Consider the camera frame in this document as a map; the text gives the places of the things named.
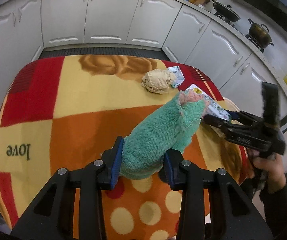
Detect white milk carton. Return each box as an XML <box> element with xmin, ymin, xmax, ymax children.
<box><xmin>187</xmin><ymin>84</ymin><xmax>232</xmax><ymax>122</ymax></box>

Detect small plastic wrapper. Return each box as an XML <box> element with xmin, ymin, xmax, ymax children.
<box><xmin>167</xmin><ymin>66</ymin><xmax>185</xmax><ymax>88</ymax></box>

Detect beige paper ball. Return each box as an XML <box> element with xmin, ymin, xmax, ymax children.
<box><xmin>141</xmin><ymin>69</ymin><xmax>176</xmax><ymax>94</ymax></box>

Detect green fluffy cloth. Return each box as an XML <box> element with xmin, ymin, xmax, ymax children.
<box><xmin>120</xmin><ymin>89</ymin><xmax>209</xmax><ymax>180</ymax></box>

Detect white round trash bin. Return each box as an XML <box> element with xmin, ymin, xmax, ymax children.
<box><xmin>223</xmin><ymin>97</ymin><xmax>240</xmax><ymax>112</ymax></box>

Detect white lower kitchen cabinets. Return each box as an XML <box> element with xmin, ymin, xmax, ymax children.
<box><xmin>0</xmin><ymin>0</ymin><xmax>287</xmax><ymax>116</ymax></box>

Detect right hand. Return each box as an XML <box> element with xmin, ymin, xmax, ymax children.
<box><xmin>246</xmin><ymin>149</ymin><xmax>287</xmax><ymax>193</ymax></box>

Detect brass cooking pot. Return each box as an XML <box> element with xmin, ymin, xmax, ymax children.
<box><xmin>248</xmin><ymin>18</ymin><xmax>274</xmax><ymax>49</ymax></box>

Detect black frying pan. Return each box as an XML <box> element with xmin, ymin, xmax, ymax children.
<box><xmin>211</xmin><ymin>0</ymin><xmax>240</xmax><ymax>24</ymax></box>

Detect red yellow orange blanket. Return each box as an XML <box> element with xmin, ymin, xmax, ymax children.
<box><xmin>0</xmin><ymin>55</ymin><xmax>247</xmax><ymax>239</ymax></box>

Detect black ribbed floor mat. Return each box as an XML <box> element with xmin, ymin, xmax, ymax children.
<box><xmin>39</xmin><ymin>47</ymin><xmax>170</xmax><ymax>61</ymax></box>

